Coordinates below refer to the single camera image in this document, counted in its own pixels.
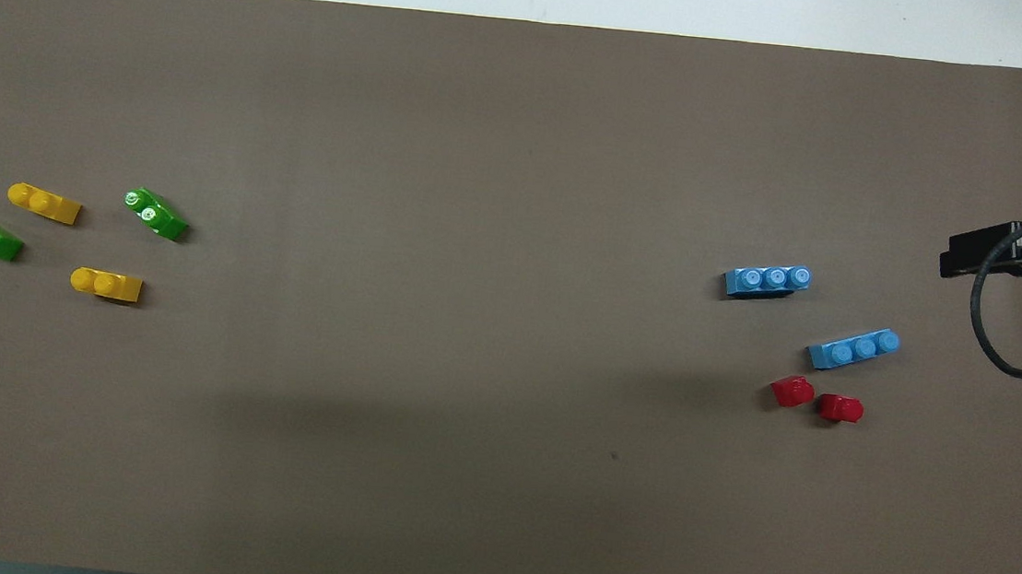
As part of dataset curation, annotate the brown table mat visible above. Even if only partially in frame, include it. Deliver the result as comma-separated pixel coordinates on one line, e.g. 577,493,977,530
0,0,1022,574

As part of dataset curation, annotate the blue three-stud toy brick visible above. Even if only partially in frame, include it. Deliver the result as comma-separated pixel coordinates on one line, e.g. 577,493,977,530
805,322,903,378
722,259,814,304

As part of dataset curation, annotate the yellow toy brick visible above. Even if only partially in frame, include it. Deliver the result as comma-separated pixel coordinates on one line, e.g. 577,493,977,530
68,265,145,306
6,181,85,227

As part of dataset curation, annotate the red toy brick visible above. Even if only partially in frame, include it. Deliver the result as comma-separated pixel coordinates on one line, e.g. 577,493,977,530
769,373,817,412
816,392,867,426

